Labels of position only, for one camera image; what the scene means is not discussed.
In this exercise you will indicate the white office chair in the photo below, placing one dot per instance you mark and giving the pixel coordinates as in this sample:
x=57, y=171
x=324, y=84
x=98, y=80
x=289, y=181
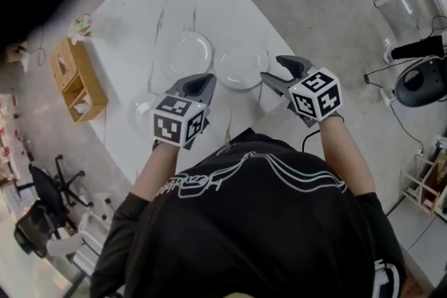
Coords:
x=63, y=245

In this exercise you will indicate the white ceramic plate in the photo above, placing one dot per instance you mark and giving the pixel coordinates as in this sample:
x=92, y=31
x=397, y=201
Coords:
x=188, y=54
x=241, y=64
x=139, y=111

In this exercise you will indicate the woven wicker tissue box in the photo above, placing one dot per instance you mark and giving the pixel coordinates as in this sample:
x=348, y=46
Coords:
x=85, y=73

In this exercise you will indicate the person's left forearm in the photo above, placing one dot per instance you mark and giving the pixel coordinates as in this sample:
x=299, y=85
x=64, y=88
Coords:
x=157, y=171

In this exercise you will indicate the black wristband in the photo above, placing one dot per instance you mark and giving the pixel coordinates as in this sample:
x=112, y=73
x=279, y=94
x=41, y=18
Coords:
x=339, y=118

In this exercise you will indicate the white power strip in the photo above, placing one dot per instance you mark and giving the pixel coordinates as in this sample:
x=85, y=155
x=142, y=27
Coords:
x=386, y=96

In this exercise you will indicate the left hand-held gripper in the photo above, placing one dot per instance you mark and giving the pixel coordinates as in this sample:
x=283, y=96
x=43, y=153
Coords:
x=167, y=125

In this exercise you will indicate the group of small red objects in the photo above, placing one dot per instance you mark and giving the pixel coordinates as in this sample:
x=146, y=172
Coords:
x=5, y=150

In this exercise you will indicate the black white striped shorts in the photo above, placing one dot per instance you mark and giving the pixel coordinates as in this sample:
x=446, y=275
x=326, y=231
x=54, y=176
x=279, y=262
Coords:
x=386, y=277

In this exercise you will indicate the black office chair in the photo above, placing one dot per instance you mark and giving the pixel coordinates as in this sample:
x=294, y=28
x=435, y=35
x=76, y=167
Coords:
x=49, y=195

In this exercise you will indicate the black printed T-shirt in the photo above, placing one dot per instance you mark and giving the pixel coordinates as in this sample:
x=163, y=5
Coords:
x=244, y=237

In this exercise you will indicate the white paper tissue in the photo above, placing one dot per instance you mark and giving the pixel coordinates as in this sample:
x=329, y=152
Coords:
x=83, y=107

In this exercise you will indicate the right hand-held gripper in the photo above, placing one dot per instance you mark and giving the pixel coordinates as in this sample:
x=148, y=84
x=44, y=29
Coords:
x=314, y=94

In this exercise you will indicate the white metal rack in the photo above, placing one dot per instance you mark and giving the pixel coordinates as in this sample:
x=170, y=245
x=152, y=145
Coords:
x=413, y=181

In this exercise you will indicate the person's right forearm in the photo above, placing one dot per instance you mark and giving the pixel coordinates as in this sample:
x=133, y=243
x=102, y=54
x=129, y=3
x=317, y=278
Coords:
x=342, y=157

